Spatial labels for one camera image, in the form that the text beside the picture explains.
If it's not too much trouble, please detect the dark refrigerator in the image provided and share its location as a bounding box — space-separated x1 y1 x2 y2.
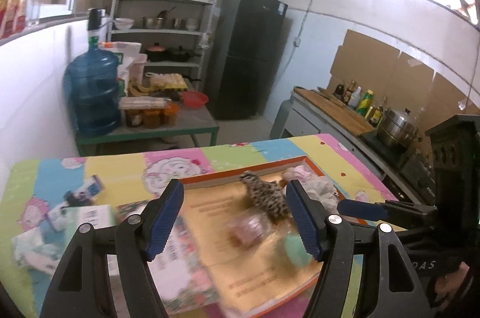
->
204 0 289 122

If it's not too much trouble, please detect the black induction cooker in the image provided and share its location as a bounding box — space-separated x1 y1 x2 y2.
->
360 132 409 163

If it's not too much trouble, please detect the orange rimmed gold box tray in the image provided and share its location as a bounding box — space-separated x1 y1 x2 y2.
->
165 154 372 318

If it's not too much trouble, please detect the white blue soft packet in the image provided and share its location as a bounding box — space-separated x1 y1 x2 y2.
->
45 204 79 233

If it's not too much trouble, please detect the black white water pump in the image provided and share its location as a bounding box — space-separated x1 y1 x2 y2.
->
87 8 113 41

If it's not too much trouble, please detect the cardboard wall sheet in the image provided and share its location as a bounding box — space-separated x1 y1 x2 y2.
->
386 51 437 116
329 29 401 94

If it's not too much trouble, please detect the pink plush toy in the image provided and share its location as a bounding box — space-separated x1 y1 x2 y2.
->
281 165 314 184

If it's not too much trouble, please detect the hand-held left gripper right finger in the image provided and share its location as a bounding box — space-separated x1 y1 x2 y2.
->
285 179 432 318

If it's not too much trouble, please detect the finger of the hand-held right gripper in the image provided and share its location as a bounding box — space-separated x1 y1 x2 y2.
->
337 199 439 222
394 218 437 247

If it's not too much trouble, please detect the dark bottle red label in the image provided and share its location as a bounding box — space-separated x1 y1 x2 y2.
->
343 80 357 104

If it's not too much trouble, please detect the white flour sack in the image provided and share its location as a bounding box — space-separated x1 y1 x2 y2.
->
99 41 143 79

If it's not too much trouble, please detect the black wok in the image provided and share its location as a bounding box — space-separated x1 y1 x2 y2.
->
167 46 201 63

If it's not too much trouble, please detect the clay pot red lid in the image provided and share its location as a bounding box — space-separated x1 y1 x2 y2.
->
145 44 167 62

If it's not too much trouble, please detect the orange drink bottle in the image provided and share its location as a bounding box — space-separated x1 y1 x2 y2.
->
0 0 15 38
13 0 30 32

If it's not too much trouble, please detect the floral tissue box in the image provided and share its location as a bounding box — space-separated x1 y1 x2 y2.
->
116 200 222 317

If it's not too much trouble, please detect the steel steamer pot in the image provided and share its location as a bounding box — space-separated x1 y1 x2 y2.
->
377 108 421 148

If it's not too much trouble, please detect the grey counter cabinet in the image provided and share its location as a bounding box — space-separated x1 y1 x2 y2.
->
281 89 428 202

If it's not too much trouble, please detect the green white tissue box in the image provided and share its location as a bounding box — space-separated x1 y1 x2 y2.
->
77 205 118 230

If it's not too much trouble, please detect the bunch of bananas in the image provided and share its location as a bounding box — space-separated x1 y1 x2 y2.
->
127 82 156 97

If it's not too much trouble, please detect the person's right hand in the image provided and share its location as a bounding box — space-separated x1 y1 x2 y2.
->
435 260 473 307

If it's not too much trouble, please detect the black gas stove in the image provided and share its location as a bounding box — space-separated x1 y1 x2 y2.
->
399 149 437 195

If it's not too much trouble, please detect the small dark packet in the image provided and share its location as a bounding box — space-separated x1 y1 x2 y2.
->
64 191 89 207

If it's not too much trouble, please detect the clear lidded food container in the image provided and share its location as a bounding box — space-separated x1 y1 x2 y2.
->
119 96 167 109

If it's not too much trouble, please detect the low green framed table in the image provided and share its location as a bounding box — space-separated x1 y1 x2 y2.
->
75 93 220 157

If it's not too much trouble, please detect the clear drinking glass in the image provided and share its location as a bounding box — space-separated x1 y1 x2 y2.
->
27 0 41 27

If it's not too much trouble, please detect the red bowl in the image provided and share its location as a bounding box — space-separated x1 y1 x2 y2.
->
181 91 209 109

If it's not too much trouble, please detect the colourful cartoon bedsheet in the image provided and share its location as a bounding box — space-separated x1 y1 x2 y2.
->
0 134 400 318

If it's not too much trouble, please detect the orange sauce jar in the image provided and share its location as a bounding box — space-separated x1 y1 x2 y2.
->
124 109 144 127
162 104 180 127
143 109 163 128

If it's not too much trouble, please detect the kitchen knife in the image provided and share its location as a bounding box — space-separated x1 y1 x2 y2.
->
317 86 344 105

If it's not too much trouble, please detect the tray of eggs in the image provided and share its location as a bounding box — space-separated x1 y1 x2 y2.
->
149 73 188 92

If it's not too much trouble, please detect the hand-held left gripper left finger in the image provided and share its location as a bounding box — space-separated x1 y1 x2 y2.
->
43 179 185 318

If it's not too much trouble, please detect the cooking oil bottle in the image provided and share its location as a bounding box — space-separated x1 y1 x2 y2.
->
369 99 385 127

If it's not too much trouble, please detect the blue water jug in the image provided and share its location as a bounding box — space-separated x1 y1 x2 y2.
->
64 44 122 138

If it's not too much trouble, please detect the leopard print cloth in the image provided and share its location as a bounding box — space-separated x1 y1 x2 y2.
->
240 170 291 221

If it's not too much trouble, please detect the pink snack packet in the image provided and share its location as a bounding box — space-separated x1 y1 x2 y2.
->
227 211 272 249

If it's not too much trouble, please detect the mint green soft item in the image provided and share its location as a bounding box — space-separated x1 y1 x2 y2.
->
283 233 314 266

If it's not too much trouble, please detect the cream plush bear purple dress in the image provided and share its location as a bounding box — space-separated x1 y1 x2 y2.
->
300 176 340 214

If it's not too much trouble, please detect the green bottle yellow cap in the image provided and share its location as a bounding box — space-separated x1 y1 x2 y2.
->
356 89 376 116

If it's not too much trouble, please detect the wooden cutting board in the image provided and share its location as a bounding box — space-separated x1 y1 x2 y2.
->
294 88 377 137

